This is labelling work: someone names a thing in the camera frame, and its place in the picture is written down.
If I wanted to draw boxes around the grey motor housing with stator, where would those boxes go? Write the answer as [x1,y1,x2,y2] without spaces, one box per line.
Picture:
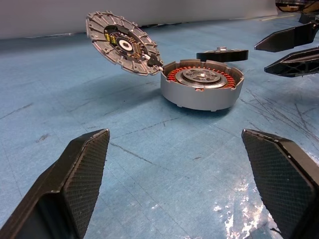
[160,59,244,112]

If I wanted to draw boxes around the black rotor wheel silver spokes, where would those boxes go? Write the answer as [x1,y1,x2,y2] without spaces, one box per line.
[196,46,249,62]

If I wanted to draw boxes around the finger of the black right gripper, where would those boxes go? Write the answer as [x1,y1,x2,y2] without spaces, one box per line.
[254,19,319,53]
[264,46,319,78]

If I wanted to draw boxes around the dark background equipment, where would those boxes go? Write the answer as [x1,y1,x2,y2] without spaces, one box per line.
[275,0,319,13]

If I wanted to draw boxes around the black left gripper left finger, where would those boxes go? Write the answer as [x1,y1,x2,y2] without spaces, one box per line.
[0,128,111,239]

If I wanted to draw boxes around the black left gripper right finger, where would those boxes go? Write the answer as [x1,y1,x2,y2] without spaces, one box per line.
[241,128,319,239]

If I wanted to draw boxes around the round silver white object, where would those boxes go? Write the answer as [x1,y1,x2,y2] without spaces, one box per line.
[85,10,164,78]

